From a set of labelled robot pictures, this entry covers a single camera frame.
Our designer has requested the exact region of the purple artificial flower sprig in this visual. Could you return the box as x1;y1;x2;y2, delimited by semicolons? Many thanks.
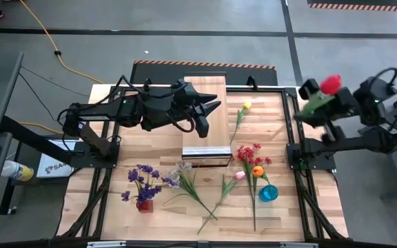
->
121;163;177;207

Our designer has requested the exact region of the white and yellow bottle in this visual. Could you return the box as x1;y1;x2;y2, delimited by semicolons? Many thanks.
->
1;160;34;183

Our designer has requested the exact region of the silver metal bracket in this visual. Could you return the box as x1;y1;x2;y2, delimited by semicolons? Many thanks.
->
279;242;319;248
86;240;127;248

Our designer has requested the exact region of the black floor cable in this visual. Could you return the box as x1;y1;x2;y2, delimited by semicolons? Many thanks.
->
18;72;65;122
21;65;90;98

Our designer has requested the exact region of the white artificial flower sprig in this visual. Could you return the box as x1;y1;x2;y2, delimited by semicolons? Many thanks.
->
163;161;218;221

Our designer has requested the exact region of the white printed sign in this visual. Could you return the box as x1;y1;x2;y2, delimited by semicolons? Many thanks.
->
35;139;79;179

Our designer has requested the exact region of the black mat with hazard stripe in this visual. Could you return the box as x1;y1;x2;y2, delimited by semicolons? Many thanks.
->
307;0;397;13
129;60;278;87

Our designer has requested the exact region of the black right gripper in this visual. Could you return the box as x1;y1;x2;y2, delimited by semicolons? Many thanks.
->
294;78;360;145

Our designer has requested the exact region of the orange artificial tulip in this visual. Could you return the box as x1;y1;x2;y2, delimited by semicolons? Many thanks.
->
252;165;272;189

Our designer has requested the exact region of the red blossom flower sprig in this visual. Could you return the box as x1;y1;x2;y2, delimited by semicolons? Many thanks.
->
231;143;274;232

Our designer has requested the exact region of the yellow extension cable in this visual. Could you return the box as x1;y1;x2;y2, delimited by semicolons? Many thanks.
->
18;0;105;135

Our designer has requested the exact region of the yellow artificial tulip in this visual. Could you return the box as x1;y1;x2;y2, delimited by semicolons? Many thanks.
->
228;101;253;146

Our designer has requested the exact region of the red artificial tulip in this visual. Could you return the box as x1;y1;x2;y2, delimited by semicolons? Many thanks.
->
293;74;343;120

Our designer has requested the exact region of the blue glass vase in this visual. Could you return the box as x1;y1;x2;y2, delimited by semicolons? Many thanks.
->
258;184;279;203

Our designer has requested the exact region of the wooden shelf with black frame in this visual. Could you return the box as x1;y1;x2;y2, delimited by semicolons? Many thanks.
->
181;74;233;169

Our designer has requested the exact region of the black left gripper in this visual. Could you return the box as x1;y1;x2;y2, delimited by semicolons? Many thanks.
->
172;78;222;138

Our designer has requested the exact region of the black metal table frame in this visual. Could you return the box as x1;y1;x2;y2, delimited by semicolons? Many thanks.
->
57;85;349;242

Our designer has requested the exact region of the red glass vase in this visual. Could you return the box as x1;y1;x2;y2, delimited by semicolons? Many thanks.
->
135;198;154;214

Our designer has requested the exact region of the pink artificial tulip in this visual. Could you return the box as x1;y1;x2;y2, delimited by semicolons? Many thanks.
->
196;171;247;236

